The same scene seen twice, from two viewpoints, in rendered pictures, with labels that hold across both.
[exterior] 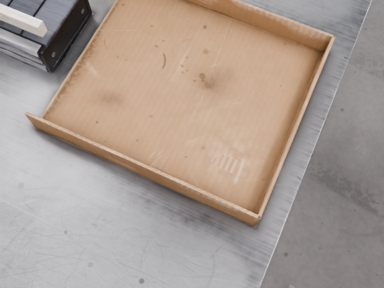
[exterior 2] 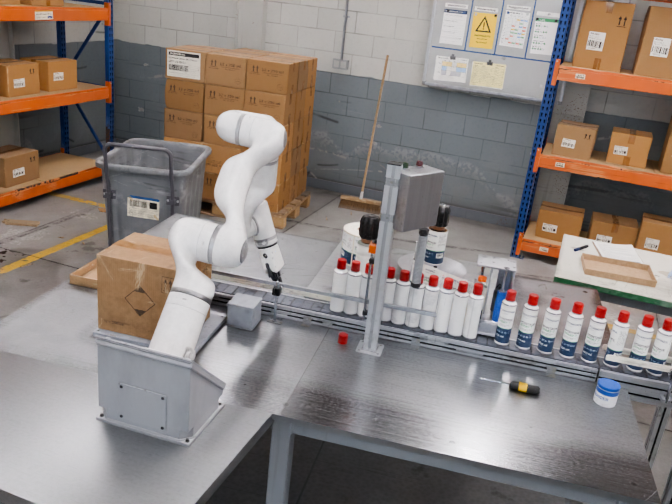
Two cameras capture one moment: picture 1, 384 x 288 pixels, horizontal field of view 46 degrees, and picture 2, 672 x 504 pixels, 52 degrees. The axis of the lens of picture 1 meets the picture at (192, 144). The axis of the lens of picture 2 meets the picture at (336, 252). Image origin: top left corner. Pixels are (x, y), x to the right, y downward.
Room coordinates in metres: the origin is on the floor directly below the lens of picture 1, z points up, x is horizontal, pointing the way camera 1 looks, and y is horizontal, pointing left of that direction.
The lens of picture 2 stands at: (2.92, 0.23, 2.00)
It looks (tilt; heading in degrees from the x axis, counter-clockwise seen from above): 21 degrees down; 166
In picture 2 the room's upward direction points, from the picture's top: 6 degrees clockwise
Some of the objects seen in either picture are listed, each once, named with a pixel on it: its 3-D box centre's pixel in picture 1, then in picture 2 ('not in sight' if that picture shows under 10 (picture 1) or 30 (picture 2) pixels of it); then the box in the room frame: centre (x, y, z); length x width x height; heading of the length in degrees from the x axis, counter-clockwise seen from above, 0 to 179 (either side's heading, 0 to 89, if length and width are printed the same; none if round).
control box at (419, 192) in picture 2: not in sight; (412, 197); (0.83, 0.97, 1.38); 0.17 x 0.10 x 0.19; 120
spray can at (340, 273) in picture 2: not in sight; (339, 285); (0.66, 0.80, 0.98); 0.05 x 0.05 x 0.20
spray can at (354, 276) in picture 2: not in sight; (353, 287); (0.68, 0.85, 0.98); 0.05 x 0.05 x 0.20
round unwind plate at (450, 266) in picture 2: not in sight; (431, 267); (0.24, 1.32, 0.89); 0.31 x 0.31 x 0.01
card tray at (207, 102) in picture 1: (186, 81); (122, 274); (0.29, 0.01, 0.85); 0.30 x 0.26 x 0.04; 65
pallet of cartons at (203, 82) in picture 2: not in sight; (240, 132); (-3.31, 0.73, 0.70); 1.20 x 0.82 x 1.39; 64
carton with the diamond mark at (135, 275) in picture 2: not in sight; (156, 287); (0.70, 0.15, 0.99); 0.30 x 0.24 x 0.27; 64
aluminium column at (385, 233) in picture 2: not in sight; (382, 260); (0.86, 0.89, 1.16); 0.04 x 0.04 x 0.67; 65
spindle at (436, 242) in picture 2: not in sight; (437, 235); (0.24, 1.32, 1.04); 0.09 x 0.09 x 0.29
